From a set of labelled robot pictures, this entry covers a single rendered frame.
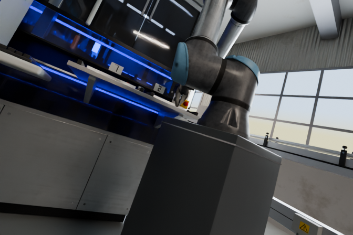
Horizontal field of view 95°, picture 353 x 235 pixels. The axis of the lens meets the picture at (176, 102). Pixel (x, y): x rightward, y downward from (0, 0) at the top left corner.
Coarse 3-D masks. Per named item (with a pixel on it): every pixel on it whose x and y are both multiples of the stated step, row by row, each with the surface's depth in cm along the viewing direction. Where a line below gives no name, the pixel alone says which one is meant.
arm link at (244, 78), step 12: (228, 60) 46; (240, 60) 45; (228, 72) 44; (240, 72) 44; (252, 72) 45; (216, 84) 45; (228, 84) 44; (240, 84) 44; (252, 84) 44; (228, 96) 44; (240, 96) 43; (252, 96) 45
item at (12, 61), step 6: (0, 54) 49; (6, 54) 50; (0, 60) 50; (6, 60) 50; (12, 60) 51; (18, 60) 51; (24, 60) 53; (12, 66) 58; (18, 66) 52; (24, 66) 52; (30, 66) 53; (36, 66) 54; (30, 72) 54; (36, 72) 54; (42, 72) 58; (42, 78) 73; (48, 78) 79
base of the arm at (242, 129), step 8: (216, 96) 46; (216, 104) 45; (224, 104) 43; (232, 104) 43; (240, 104) 43; (208, 112) 45; (216, 112) 43; (224, 112) 42; (232, 112) 42; (240, 112) 42; (248, 112) 45; (200, 120) 45; (208, 120) 43; (216, 120) 41; (224, 120) 41; (232, 120) 42; (240, 120) 41; (248, 120) 45; (216, 128) 41; (224, 128) 40; (232, 128) 40; (240, 128) 41; (248, 128) 43; (248, 136) 42
